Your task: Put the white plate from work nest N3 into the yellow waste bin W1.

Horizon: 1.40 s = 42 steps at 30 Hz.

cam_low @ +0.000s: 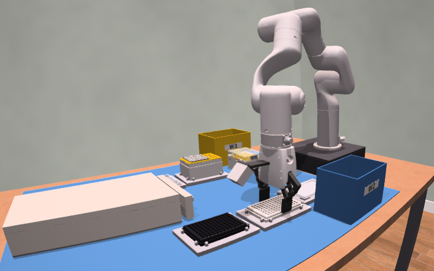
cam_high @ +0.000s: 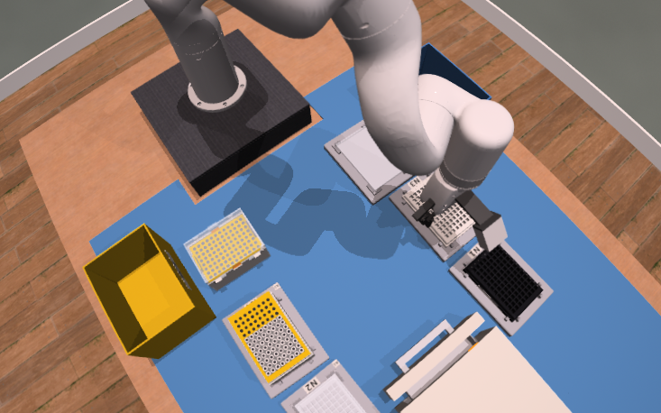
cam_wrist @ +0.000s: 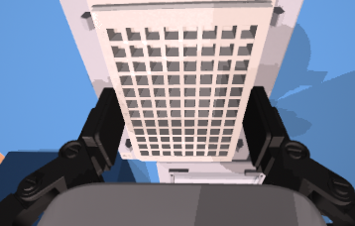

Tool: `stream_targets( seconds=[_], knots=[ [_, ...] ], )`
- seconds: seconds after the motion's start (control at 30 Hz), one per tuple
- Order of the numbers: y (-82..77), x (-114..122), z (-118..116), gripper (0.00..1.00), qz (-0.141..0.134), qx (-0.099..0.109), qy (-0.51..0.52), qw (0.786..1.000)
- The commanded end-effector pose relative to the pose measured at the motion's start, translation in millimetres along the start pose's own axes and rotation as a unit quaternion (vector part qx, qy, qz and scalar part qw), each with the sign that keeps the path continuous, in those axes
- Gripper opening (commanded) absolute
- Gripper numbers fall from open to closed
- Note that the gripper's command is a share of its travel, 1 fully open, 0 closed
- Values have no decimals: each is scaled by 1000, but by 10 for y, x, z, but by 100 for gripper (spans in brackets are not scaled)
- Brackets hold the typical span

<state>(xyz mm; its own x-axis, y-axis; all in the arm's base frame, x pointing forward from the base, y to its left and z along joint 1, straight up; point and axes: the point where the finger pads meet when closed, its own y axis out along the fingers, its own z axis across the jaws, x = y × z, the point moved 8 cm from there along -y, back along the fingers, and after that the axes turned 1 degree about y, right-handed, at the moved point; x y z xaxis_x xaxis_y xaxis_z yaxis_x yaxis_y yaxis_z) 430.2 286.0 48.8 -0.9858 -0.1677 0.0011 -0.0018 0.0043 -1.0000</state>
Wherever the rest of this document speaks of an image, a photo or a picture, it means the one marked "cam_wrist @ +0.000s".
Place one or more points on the grey flat plate with small pegs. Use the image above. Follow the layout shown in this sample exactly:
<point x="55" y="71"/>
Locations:
<point x="280" y="30"/>

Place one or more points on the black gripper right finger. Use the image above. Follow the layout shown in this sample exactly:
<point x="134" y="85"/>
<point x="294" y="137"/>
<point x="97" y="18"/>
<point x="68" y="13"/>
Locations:
<point x="287" y="163"/>

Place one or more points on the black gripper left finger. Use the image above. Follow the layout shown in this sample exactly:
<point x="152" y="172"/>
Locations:
<point x="80" y="161"/>

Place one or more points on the dark blue open-top bin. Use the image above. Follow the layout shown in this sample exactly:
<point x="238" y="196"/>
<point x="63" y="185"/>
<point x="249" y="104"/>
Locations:
<point x="17" y="165"/>

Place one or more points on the white multiwell plate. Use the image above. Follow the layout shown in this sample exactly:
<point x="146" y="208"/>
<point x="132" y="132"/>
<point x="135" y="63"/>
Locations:
<point x="174" y="106"/>

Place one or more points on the blue bench mat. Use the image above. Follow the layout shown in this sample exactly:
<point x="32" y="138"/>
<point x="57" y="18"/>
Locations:
<point x="46" y="93"/>

